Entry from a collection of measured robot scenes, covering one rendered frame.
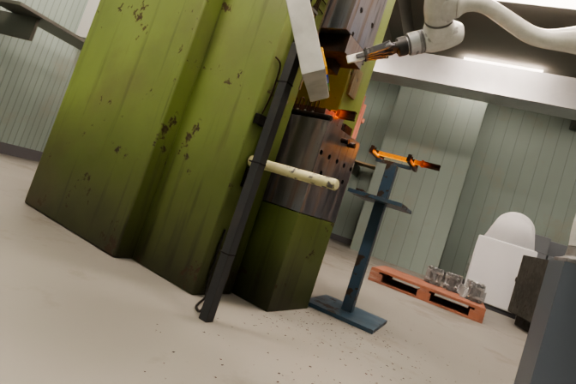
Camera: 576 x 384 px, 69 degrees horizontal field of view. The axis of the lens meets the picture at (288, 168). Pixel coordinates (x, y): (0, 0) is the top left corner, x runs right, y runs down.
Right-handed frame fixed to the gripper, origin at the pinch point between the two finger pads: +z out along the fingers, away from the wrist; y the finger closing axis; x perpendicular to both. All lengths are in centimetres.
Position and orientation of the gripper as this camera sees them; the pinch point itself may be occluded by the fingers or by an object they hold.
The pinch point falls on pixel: (355, 57)
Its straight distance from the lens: 173.8
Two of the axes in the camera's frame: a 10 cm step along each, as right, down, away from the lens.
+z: -9.7, 2.1, 1.1
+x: -2.0, -9.7, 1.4
